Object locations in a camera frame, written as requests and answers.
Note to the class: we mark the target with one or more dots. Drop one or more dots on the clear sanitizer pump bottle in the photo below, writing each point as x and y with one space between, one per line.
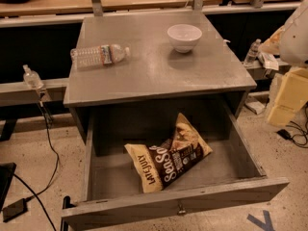
31 78

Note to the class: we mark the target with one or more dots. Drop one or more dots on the open grey top drawer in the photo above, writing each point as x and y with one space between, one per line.
112 191

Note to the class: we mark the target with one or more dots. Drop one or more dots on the white packet on rail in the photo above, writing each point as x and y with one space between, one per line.
268 61

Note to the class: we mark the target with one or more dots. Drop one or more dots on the small upright water bottle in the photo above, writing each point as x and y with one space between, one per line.
252 53

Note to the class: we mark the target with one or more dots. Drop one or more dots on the brown Late July chip bag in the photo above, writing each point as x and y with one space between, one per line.
159 166

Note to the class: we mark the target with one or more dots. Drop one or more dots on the white ceramic bowl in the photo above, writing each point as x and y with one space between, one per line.
183 37

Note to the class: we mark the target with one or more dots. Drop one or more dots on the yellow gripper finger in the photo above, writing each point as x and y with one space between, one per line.
290 97

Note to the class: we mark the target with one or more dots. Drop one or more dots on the clear plastic water bottle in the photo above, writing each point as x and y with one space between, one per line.
101 55

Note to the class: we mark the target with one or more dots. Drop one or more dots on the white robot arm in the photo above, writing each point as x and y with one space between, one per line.
290 42

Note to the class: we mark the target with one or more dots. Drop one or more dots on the black power adapter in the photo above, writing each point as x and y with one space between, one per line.
15 210

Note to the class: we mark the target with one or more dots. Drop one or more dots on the grey wooden cabinet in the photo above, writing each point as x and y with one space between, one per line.
154 70

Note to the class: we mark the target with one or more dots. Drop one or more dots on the wooden desk at back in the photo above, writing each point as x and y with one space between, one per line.
40 7

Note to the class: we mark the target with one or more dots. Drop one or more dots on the black object left edge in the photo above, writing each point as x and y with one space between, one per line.
6 175

